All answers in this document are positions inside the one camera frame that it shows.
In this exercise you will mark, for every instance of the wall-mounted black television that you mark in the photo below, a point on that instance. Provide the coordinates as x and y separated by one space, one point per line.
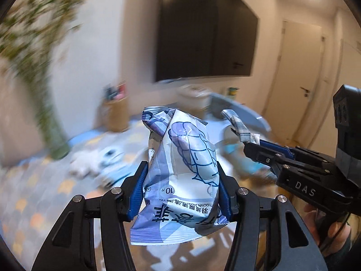
203 28

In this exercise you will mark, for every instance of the white door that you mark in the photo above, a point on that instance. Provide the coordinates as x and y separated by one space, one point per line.
299 76

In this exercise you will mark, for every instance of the green plant in glass vase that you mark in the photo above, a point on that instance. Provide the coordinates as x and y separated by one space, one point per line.
31 48

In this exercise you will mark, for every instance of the leaf print tablecloth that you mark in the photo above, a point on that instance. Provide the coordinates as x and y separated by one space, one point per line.
42 180

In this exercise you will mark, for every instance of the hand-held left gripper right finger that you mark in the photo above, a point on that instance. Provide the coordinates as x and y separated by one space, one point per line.
224 200

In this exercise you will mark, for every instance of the woven pen holder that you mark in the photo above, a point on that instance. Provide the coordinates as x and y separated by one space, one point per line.
115 115

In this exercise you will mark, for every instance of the beige box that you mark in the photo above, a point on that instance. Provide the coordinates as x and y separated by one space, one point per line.
194 97

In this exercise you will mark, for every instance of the light blue folded cloth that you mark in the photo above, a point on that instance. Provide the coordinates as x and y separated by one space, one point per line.
239 158

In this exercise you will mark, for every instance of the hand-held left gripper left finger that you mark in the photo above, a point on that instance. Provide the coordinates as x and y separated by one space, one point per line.
138 192

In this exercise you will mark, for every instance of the person's right hand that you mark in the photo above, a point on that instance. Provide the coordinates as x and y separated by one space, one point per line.
342 234

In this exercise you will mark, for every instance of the grey curved chair back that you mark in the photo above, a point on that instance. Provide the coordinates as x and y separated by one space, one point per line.
245 110

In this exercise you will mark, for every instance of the blue white wipes packet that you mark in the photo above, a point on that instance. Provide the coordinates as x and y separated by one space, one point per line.
180 175

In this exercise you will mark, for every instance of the white plush toy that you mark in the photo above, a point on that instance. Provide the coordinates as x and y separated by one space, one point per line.
93 161

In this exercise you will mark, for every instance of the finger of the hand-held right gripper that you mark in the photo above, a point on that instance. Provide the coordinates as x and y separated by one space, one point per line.
279 149
262 156

